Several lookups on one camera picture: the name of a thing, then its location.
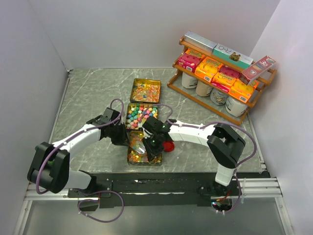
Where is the monkey print cup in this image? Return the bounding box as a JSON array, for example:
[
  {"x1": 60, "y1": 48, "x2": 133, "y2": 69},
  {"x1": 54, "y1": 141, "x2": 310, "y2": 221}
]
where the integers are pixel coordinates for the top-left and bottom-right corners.
[{"x1": 210, "y1": 89, "x2": 228, "y2": 105}]

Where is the red long box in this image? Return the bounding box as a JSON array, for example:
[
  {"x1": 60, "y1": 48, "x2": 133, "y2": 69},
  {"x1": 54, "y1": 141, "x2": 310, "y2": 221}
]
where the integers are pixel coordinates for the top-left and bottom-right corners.
[{"x1": 239, "y1": 56, "x2": 276, "y2": 85}]

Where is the pink orange sponge box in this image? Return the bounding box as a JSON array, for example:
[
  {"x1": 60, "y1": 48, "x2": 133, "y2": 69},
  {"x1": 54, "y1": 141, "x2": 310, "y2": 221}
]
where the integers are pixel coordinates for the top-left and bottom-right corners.
[{"x1": 211, "y1": 66, "x2": 240, "y2": 93}]

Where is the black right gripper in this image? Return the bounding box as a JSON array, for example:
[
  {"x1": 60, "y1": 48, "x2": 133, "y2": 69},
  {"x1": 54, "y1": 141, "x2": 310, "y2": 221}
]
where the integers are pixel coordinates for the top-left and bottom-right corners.
[{"x1": 142, "y1": 132, "x2": 165, "y2": 161}]

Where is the gold tin of gummy candies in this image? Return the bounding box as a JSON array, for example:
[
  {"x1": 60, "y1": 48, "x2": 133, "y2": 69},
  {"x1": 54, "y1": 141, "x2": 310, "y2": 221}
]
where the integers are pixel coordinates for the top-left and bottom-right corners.
[{"x1": 127, "y1": 130, "x2": 162, "y2": 165}]

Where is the silver long box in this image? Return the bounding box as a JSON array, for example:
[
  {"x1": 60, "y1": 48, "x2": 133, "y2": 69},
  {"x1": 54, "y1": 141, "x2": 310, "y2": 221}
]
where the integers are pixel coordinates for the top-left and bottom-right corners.
[{"x1": 184, "y1": 31, "x2": 217, "y2": 53}]

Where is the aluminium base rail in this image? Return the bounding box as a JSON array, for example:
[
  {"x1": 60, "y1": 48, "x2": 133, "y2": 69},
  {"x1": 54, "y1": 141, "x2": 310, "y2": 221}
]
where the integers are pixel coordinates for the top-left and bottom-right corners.
[{"x1": 23, "y1": 183, "x2": 78, "y2": 201}]

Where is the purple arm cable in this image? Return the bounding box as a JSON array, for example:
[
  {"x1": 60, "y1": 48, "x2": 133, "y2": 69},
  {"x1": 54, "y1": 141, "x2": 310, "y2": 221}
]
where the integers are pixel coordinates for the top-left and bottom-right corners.
[
  {"x1": 139, "y1": 103, "x2": 258, "y2": 213},
  {"x1": 36, "y1": 98, "x2": 125, "y2": 194}
]

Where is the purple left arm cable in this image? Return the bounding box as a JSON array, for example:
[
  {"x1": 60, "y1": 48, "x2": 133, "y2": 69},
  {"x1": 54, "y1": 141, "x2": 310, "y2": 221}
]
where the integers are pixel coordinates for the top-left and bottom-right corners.
[{"x1": 36, "y1": 98, "x2": 125, "y2": 194}]

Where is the silver metal scoop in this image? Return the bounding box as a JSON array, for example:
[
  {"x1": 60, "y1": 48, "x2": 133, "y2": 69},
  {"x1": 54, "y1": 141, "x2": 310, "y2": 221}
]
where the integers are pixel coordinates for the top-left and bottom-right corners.
[{"x1": 130, "y1": 143, "x2": 146, "y2": 155}]

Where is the clear glass jar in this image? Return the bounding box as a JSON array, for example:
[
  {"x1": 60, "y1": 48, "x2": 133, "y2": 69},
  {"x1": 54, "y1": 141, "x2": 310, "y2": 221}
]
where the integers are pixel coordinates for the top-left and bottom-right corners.
[{"x1": 180, "y1": 141, "x2": 192, "y2": 151}]

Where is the gold tin of star candies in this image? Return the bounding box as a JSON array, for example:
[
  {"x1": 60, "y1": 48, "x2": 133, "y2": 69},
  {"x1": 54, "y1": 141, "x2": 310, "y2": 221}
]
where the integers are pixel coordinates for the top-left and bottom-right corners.
[{"x1": 125, "y1": 103, "x2": 158, "y2": 130}]

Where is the red jar lid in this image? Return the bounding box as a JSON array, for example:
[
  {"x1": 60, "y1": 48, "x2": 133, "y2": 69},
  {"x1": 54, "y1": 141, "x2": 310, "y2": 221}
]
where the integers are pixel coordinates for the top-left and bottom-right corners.
[{"x1": 162, "y1": 141, "x2": 175, "y2": 152}]

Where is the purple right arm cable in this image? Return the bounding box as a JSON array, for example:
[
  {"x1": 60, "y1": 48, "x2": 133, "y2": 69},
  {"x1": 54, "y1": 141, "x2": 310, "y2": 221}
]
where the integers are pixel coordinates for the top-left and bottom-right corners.
[{"x1": 139, "y1": 103, "x2": 258, "y2": 213}]

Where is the teal cat box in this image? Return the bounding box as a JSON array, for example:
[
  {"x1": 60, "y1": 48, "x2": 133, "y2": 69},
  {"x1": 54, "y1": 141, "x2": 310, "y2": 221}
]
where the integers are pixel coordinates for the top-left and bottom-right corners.
[{"x1": 213, "y1": 44, "x2": 253, "y2": 69}]

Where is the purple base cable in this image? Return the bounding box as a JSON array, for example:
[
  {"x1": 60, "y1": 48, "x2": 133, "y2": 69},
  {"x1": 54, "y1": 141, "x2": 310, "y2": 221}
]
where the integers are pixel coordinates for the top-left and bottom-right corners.
[{"x1": 77, "y1": 190, "x2": 125, "y2": 223}]

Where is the beige cup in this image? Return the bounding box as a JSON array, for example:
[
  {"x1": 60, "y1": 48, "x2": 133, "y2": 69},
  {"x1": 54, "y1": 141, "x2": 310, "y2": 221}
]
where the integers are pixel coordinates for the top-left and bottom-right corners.
[{"x1": 196, "y1": 81, "x2": 213, "y2": 97}]

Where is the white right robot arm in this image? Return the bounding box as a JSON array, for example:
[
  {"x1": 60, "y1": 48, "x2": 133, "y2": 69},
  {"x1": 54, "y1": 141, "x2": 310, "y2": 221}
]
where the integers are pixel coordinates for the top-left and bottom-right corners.
[{"x1": 142, "y1": 117, "x2": 246, "y2": 195}]

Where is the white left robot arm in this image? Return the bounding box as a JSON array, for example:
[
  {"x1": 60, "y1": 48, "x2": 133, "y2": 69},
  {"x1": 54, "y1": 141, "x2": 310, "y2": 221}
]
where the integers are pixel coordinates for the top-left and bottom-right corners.
[{"x1": 27, "y1": 108, "x2": 129, "y2": 197}]

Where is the orange yellow sponge box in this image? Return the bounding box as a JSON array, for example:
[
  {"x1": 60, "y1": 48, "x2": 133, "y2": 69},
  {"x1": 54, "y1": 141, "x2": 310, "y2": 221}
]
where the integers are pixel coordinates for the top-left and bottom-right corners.
[{"x1": 228, "y1": 79, "x2": 259, "y2": 103}]

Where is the gold tin of stick candies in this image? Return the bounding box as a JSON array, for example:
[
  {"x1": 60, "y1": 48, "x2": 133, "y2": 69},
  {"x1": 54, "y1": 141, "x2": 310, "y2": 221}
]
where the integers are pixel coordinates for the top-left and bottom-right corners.
[{"x1": 130, "y1": 78, "x2": 161, "y2": 104}]

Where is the wooden two-tier shelf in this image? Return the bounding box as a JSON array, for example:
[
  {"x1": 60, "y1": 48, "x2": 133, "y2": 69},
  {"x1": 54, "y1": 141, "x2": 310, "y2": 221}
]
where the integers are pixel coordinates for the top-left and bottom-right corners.
[{"x1": 167, "y1": 31, "x2": 277, "y2": 125}]

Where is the white printed cup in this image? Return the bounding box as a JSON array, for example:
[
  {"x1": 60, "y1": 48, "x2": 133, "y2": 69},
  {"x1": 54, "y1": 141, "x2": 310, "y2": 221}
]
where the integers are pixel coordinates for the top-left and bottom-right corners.
[{"x1": 225, "y1": 96, "x2": 248, "y2": 117}]

